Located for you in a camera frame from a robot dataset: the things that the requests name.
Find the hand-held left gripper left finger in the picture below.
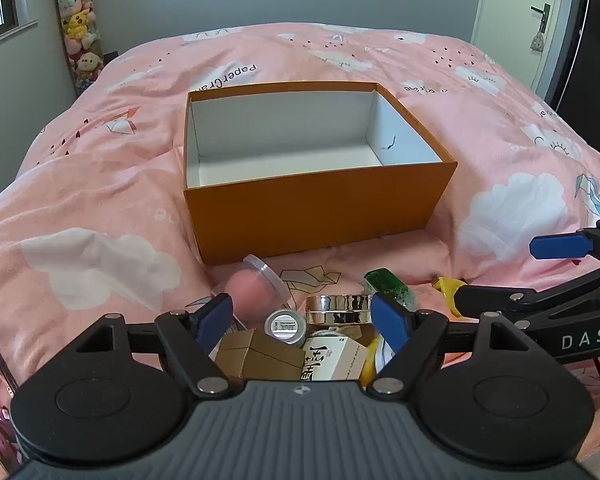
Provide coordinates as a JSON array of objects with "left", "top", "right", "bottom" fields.
[{"left": 55, "top": 293, "right": 237, "bottom": 400}]

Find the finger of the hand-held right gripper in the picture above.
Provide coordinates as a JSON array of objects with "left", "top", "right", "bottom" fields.
[
  {"left": 455, "top": 262, "right": 600, "bottom": 331},
  {"left": 529, "top": 219, "right": 600, "bottom": 267}
]

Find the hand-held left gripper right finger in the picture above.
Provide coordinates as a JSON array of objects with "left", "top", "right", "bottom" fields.
[{"left": 366, "top": 292, "right": 541, "bottom": 397}]

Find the green glitter case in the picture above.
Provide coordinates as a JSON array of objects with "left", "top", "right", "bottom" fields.
[{"left": 364, "top": 268, "right": 418, "bottom": 313}]

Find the yellow plastic piece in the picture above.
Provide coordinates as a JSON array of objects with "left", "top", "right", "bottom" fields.
[{"left": 432, "top": 276, "right": 465, "bottom": 317}]

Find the pink makeup sponge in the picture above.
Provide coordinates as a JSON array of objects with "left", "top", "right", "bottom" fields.
[{"left": 227, "top": 270, "right": 281, "bottom": 322}]

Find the silver round tin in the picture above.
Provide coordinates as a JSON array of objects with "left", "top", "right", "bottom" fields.
[{"left": 305, "top": 294, "right": 376, "bottom": 327}]

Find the gold cardboard box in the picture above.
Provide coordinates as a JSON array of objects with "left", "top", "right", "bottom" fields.
[{"left": 215, "top": 329, "right": 306, "bottom": 382}]

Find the cream box with black calligraphy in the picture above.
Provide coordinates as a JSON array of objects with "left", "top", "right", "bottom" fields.
[{"left": 300, "top": 335, "right": 371, "bottom": 384}]

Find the small grey round jar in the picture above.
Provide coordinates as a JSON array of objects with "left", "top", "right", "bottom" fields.
[{"left": 264, "top": 310, "right": 308, "bottom": 346}]

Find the orange cardboard box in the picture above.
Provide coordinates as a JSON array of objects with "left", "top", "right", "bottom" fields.
[{"left": 182, "top": 80, "right": 458, "bottom": 266}]

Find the pink printed blanket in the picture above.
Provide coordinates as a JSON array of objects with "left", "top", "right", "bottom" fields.
[{"left": 0, "top": 22, "right": 600, "bottom": 480}]

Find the white door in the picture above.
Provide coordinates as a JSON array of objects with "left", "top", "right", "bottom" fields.
[{"left": 470, "top": 0, "right": 583, "bottom": 101}]

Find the plush toy holder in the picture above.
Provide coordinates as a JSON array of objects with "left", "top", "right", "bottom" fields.
[{"left": 47, "top": 0, "right": 106, "bottom": 98}]

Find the black door handle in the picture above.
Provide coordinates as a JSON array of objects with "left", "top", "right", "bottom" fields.
[{"left": 530, "top": 2, "right": 552, "bottom": 36}]

